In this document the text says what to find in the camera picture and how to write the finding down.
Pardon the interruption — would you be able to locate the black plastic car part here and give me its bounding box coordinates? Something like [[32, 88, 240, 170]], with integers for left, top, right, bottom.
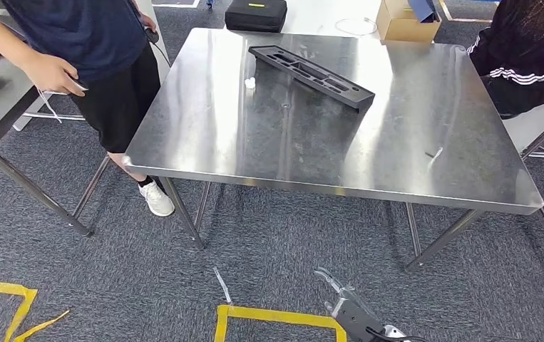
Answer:
[[247, 44, 376, 113]]

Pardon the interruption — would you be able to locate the yellow floor tape square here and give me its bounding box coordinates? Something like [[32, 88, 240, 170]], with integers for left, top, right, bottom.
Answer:
[[214, 304, 348, 342]]

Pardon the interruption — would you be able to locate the black puck cable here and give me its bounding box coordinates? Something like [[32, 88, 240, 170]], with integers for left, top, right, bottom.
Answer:
[[150, 40, 173, 68]]

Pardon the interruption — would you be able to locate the coiled white cable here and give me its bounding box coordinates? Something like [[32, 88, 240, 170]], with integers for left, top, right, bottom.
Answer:
[[334, 16, 379, 37]]

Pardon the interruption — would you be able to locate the dark blue folder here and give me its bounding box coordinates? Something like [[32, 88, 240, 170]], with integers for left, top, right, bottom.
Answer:
[[406, 0, 441, 24]]

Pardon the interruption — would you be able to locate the person's right hand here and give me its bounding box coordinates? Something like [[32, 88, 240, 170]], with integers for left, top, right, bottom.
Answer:
[[20, 49, 88, 98]]

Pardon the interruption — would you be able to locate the white cord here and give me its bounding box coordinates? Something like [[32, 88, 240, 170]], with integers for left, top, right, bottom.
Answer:
[[34, 86, 63, 125]]

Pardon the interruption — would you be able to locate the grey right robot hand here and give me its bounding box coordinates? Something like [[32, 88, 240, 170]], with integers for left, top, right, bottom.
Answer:
[[314, 267, 387, 342]]

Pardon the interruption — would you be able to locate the black carrying case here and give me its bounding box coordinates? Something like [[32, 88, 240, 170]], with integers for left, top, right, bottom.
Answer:
[[225, 0, 289, 33]]

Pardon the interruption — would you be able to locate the small white device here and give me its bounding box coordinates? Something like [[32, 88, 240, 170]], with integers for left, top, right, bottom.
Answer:
[[44, 80, 90, 95]]

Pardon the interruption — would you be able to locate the white cabinet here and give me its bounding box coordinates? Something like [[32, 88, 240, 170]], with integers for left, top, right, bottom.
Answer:
[[132, 0, 173, 85]]

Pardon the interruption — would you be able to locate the cardboard box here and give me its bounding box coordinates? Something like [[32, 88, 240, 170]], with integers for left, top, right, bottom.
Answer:
[[376, 0, 443, 45]]

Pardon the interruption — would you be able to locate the white tape scrap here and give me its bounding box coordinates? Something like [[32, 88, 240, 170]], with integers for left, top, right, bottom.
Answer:
[[212, 266, 233, 306]]

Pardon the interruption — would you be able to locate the stainless steel workbench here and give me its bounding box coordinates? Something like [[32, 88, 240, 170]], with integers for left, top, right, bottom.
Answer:
[[123, 27, 544, 274]]

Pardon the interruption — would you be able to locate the person's left hand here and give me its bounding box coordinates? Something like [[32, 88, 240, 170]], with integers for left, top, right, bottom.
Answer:
[[138, 11, 159, 34]]

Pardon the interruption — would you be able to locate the person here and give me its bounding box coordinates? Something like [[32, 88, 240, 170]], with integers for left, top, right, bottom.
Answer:
[[0, 0, 176, 218], [466, 0, 544, 120]]

